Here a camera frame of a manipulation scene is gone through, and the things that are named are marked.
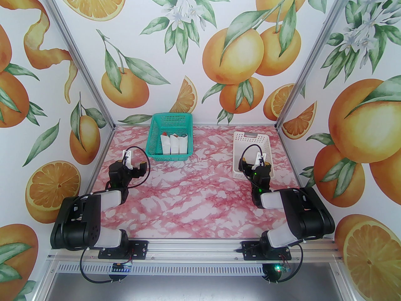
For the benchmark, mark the white paper napkin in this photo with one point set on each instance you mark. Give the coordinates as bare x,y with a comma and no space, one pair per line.
166,146

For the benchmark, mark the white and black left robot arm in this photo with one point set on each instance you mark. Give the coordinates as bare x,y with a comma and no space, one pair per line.
78,221

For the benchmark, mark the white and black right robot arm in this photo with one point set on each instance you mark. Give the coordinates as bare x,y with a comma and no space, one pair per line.
310,215

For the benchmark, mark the white plastic perforated basket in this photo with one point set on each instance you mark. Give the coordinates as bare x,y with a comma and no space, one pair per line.
247,143

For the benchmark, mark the green plastic mesh basket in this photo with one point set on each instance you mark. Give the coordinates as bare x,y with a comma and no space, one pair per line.
156,127

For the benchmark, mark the small circuit board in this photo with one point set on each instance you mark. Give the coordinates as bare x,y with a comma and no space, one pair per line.
122,267
285,269

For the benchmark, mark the black round device with light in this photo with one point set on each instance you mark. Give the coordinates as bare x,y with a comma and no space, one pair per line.
272,274

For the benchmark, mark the aluminium side beam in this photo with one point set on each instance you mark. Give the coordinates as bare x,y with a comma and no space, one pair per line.
44,281
341,274

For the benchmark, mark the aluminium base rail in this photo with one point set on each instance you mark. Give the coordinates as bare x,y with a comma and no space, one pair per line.
194,249

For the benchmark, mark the aluminium frame post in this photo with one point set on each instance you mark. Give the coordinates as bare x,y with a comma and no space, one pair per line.
313,55
78,55

